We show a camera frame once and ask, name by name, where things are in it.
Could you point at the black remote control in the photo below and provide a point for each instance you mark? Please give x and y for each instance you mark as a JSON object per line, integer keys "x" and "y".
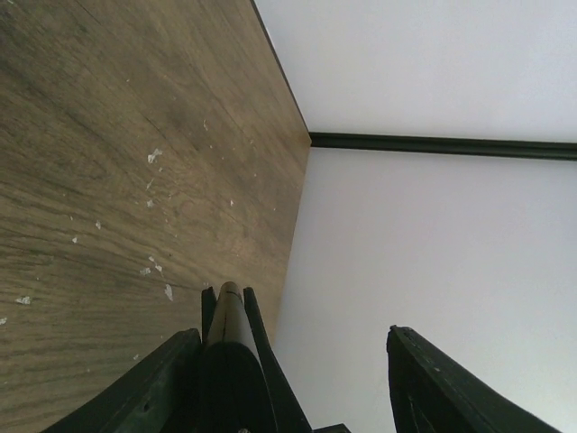
{"x": 242, "y": 387}

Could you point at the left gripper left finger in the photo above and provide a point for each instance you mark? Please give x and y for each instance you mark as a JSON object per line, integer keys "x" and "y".
{"x": 161, "y": 388}

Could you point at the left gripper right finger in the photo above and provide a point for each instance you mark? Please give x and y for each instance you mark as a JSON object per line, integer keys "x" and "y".
{"x": 430, "y": 392}

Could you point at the black frame post right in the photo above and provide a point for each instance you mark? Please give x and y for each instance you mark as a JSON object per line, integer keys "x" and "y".
{"x": 442, "y": 145}

